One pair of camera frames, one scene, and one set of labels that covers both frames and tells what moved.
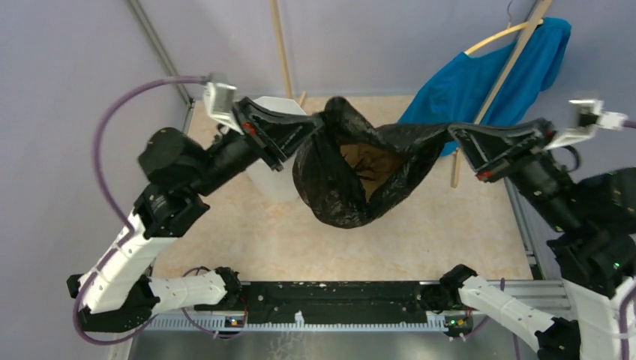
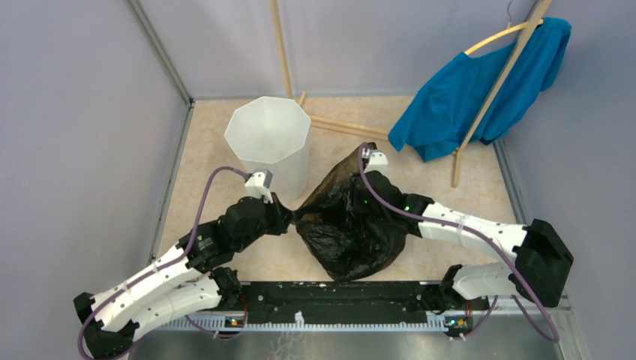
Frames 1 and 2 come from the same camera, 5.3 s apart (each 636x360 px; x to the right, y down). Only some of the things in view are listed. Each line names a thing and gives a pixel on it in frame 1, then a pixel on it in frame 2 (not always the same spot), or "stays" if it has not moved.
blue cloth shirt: x=455 y=91 stays
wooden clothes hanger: x=517 y=27 stays
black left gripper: x=278 y=135 → x=281 y=215
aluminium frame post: x=144 y=22 stays
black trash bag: x=349 y=172 → x=354 y=223
